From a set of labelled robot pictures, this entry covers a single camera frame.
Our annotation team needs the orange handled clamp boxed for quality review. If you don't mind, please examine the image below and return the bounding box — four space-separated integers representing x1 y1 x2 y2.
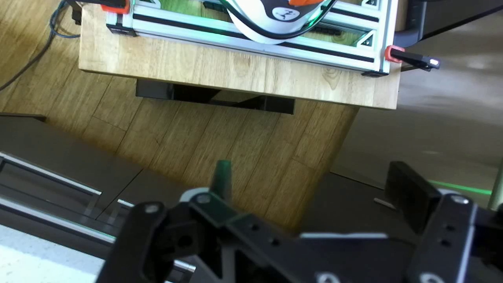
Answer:
384 46 440 71

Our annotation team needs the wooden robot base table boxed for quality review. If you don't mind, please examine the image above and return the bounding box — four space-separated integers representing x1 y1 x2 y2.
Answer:
79 5 401 111

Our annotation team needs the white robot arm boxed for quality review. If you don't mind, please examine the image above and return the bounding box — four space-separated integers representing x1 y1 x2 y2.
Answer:
202 0 440 232

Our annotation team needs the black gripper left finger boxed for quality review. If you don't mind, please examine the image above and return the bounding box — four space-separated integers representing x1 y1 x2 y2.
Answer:
180 161 238 221

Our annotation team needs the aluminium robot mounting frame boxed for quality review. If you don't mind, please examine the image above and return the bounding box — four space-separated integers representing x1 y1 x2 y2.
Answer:
106 0 398 75

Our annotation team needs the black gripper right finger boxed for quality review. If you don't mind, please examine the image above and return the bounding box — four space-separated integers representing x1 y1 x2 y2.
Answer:
385 161 477 237

